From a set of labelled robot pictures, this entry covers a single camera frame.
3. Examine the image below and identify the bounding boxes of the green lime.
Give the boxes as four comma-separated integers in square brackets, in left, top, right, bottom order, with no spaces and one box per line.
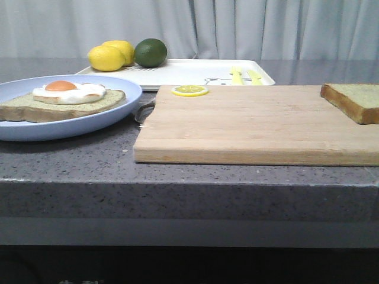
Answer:
[134,38,168,67]

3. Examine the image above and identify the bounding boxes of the bread slice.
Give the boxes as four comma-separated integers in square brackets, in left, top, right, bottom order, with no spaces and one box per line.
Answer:
[1,89,127,122]
[320,83,378,125]

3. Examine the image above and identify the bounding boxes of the lemon slice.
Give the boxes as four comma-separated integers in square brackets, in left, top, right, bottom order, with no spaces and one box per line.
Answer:
[171,85,208,97]

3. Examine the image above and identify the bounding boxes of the cream bear tray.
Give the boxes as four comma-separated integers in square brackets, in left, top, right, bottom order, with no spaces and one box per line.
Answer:
[79,59,275,91]

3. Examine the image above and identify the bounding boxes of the front yellow lemon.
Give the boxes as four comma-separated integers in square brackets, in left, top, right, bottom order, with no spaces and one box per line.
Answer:
[87,45,125,72]

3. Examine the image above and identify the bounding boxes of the yellow lemon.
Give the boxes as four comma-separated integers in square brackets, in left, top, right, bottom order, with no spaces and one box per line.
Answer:
[102,40,134,66]
[87,45,125,72]

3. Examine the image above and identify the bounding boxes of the yellow plastic knife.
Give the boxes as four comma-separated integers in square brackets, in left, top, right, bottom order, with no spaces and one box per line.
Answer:
[246,70,263,85]

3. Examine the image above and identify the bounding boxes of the metal cutting board handle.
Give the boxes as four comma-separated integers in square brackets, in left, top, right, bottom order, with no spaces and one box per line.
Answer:
[134,99,156,127]

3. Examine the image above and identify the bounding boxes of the wooden cutting board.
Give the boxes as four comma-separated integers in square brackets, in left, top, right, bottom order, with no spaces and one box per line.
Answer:
[133,85,378,166]

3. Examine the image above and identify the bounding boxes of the yellow plastic fork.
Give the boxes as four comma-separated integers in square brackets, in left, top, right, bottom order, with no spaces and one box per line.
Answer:
[230,66,244,86]

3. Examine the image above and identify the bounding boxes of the light blue round plate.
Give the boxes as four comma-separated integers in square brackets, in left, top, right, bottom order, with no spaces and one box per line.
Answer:
[1,75,142,141]

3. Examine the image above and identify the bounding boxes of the rear yellow lemon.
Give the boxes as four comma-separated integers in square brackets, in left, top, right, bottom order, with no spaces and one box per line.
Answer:
[102,40,134,66]

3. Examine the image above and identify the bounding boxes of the grey curtain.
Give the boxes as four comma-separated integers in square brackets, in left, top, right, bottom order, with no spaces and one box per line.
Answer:
[1,1,378,60]

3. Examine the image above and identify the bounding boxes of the fried egg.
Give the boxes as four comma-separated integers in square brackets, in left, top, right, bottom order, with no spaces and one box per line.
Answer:
[32,80,106,105]

